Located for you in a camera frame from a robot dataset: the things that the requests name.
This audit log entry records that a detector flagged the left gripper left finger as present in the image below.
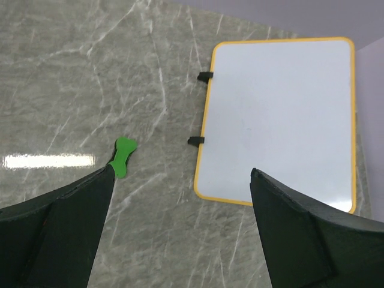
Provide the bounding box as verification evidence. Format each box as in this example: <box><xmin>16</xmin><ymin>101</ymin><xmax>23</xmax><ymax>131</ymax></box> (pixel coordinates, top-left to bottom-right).
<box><xmin>1</xmin><ymin>165</ymin><xmax>115</xmax><ymax>287</ymax></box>

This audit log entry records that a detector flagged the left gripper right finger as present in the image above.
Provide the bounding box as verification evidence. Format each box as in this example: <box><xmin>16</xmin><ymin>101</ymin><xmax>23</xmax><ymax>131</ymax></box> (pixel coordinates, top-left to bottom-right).
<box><xmin>250</xmin><ymin>169</ymin><xmax>383</xmax><ymax>287</ymax></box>

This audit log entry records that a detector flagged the green whiteboard eraser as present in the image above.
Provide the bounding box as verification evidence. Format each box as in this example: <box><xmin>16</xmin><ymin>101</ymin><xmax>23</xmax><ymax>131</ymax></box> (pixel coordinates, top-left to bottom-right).
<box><xmin>107</xmin><ymin>136</ymin><xmax>137</xmax><ymax>178</ymax></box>

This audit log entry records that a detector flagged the yellow framed whiteboard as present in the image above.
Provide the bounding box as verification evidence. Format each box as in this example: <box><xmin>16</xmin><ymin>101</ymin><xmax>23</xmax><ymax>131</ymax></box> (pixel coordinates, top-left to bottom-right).
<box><xmin>190</xmin><ymin>37</ymin><xmax>357</xmax><ymax>213</ymax></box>

